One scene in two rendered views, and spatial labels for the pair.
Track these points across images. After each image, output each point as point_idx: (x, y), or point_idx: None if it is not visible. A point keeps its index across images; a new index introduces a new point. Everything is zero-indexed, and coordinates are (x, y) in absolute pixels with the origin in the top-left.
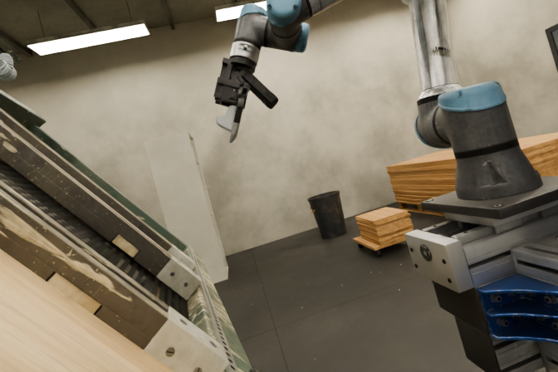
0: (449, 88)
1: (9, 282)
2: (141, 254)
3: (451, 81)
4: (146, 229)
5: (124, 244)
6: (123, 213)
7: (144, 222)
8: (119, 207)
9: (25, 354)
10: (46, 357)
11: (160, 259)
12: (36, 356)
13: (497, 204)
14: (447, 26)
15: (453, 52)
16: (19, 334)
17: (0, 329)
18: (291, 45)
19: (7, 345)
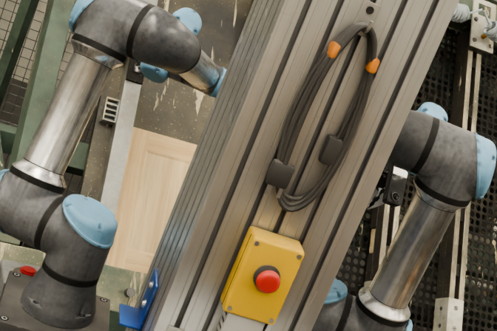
0: (362, 291)
1: None
2: (371, 256)
3: (370, 288)
4: (450, 261)
5: (373, 239)
6: (450, 229)
7: (461, 256)
8: (453, 220)
9: (171, 191)
10: (174, 198)
11: (373, 273)
12: (173, 195)
13: None
14: (400, 237)
15: (393, 267)
16: (180, 187)
17: (177, 181)
18: None
19: (171, 185)
